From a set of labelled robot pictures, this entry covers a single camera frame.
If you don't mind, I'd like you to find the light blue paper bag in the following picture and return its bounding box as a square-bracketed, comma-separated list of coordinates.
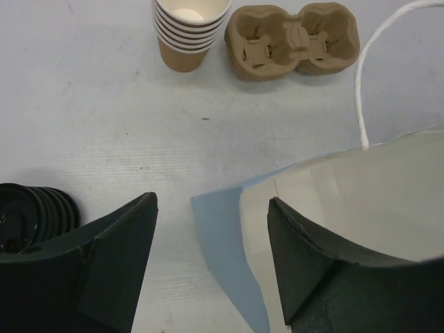
[190, 0, 444, 333]

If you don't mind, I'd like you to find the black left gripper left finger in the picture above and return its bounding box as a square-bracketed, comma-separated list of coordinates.
[1, 192, 158, 332]

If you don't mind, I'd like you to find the stack of black cup lids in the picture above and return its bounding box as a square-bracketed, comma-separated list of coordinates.
[1, 183, 80, 254]

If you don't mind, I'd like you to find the stack of brown paper cups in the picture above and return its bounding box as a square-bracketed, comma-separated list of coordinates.
[151, 0, 232, 73]

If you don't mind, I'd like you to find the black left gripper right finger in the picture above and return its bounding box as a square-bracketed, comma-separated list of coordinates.
[267, 198, 443, 332]

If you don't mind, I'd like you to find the brown pulp cup carrier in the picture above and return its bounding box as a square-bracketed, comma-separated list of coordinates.
[224, 2, 360, 82]

